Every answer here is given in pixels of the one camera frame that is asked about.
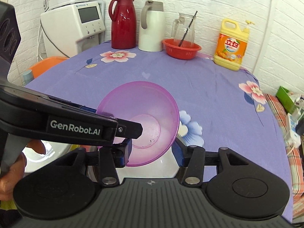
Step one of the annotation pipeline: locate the stainless steel bowl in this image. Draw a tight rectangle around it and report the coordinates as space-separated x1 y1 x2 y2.
85 136 191 183

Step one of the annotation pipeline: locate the floral white plate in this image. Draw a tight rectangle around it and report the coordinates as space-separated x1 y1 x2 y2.
23 141 72 175

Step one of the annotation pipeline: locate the yellow plastic plate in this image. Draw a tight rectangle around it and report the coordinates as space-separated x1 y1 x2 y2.
1 200 17 211

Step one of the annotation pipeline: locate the purple plastic bowl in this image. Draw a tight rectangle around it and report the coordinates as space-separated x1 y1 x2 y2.
96 81 180 167

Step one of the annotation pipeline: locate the person's left hand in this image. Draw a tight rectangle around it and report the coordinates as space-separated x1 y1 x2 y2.
1 139 46 201

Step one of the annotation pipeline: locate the grey blue cup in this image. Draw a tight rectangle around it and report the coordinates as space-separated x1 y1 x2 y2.
22 70 35 86

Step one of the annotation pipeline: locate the orange plastic basin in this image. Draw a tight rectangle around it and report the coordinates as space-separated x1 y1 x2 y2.
29 56 68 78

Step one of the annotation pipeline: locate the plaid cloth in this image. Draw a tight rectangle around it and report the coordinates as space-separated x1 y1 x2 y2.
264 93 304 219

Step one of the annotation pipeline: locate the white power strip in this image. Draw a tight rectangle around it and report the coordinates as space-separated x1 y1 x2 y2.
285 113 301 148

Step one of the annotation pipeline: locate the purple floral tablecloth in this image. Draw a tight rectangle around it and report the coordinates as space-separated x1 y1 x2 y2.
25 40 294 223

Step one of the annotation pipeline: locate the white water dispenser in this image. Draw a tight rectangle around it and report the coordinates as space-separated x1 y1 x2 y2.
40 1 105 58

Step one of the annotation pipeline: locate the green box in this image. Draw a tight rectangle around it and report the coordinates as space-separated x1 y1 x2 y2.
276 86 303 114

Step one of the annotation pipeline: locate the red thermos jug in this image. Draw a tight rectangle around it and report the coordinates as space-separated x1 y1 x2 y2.
108 0 137 49

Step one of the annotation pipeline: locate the yellow detergent bottle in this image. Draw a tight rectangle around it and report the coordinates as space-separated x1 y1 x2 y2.
213 19 254 71

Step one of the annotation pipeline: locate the white thermos jug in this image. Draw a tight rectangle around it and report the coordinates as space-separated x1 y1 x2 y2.
138 0 165 52

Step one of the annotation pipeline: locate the red plastic basket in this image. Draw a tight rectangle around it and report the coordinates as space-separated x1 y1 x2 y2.
162 39 201 60

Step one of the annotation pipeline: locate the glass pitcher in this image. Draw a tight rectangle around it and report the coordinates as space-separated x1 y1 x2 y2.
171 13 196 44

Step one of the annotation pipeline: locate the black stirring stick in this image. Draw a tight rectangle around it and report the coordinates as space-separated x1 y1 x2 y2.
178 11 198 47

